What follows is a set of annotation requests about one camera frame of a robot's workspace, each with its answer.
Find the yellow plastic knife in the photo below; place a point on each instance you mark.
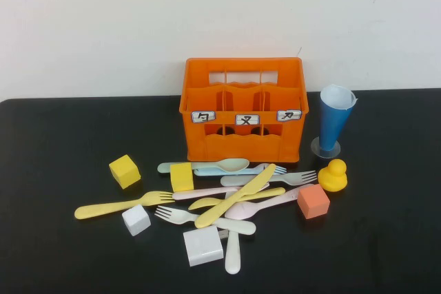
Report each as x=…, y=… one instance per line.
x=241, y=194

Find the white plastic fork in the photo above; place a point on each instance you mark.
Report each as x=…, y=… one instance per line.
x=237, y=227

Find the yellow plastic fork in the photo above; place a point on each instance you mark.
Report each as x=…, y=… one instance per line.
x=103, y=209

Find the orange plastic cutlery holder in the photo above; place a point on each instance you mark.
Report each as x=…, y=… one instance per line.
x=241, y=149

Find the paper label spoon character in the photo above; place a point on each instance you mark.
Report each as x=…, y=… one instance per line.
x=203, y=117

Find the paper label fork character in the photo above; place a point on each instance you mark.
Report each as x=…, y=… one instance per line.
x=247, y=120

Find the pale green plastic spoon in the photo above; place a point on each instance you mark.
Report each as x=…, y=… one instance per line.
x=234, y=165

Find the light blue plastic fork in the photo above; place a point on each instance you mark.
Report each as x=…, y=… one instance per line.
x=206, y=171

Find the tall yellow foam block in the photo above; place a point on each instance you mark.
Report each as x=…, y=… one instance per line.
x=182, y=177

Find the pink plastic fork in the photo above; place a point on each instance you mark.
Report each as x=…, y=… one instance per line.
x=206, y=192

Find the paper label knife character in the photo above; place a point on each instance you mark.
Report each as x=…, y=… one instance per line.
x=289, y=115

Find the yellow plastic spoon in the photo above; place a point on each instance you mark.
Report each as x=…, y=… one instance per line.
x=275, y=191

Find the pink plastic spoon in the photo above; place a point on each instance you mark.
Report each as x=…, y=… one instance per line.
x=244, y=212

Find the grey beige plastic fork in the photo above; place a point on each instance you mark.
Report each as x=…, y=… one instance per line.
x=296, y=177

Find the yellow foam cube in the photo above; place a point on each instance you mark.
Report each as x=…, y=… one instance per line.
x=124, y=171

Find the blue paper cone cup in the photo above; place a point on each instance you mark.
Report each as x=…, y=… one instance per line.
x=332, y=125

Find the orange foam cube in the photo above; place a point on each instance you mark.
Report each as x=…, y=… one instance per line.
x=313, y=202

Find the large white block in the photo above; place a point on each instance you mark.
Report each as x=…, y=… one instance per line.
x=203, y=246

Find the yellow rubber duck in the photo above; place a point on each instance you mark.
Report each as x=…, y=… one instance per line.
x=332, y=178

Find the white foam cube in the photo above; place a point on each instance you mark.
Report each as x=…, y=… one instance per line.
x=136, y=221

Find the white plastic knife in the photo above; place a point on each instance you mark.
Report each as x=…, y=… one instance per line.
x=233, y=256

